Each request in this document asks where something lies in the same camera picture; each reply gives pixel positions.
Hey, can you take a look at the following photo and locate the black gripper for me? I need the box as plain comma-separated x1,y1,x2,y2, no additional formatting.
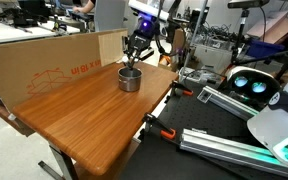
124,29,155,70

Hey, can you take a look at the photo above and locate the black marker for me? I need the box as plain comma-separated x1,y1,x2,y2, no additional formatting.
121,54,135,71

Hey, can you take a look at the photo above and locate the silver metal pot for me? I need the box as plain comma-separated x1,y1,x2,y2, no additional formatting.
117,66,144,93

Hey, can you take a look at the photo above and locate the grey partition panel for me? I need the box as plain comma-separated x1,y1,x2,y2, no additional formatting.
93,0,126,33

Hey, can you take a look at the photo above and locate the orange and black clamp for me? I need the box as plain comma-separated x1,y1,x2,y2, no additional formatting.
141,112,178,141
169,80,195,98

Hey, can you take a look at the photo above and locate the slanted metal pole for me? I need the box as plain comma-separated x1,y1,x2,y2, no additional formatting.
178,0,209,83

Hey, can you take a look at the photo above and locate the person in background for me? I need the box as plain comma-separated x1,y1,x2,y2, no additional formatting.
71,0,97,15

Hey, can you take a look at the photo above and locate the black perforated breadboard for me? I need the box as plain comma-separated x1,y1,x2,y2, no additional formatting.
118,79,288,180

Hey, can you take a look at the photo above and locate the brown cardboard panel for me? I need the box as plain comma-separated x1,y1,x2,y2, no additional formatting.
0,28,129,113

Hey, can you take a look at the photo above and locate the black tripod stand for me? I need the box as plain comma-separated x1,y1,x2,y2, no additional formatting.
229,8,288,82

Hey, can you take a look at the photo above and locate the white VR headset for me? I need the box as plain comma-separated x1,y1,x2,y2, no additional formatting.
225,65,282,112

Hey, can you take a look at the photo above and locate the white background table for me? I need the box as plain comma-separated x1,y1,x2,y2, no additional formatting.
0,21,82,47

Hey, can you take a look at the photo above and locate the grey metal table leg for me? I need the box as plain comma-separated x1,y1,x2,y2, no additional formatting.
38,143,79,180

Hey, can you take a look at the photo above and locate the blue bin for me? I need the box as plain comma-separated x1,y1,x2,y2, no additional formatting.
245,37,286,58

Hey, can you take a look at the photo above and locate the flat pinkish cardboard box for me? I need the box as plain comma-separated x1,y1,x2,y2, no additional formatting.
246,9,288,45

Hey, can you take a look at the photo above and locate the low wooden board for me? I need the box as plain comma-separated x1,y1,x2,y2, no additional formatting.
0,95,36,138

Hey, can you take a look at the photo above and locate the short aluminium rail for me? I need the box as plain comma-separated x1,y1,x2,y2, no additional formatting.
197,85,262,122

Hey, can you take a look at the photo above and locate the black camera on tripod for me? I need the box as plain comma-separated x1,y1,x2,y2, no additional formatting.
226,0,271,10

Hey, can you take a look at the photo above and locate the long aluminium rail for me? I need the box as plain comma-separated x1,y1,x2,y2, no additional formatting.
179,127,288,180

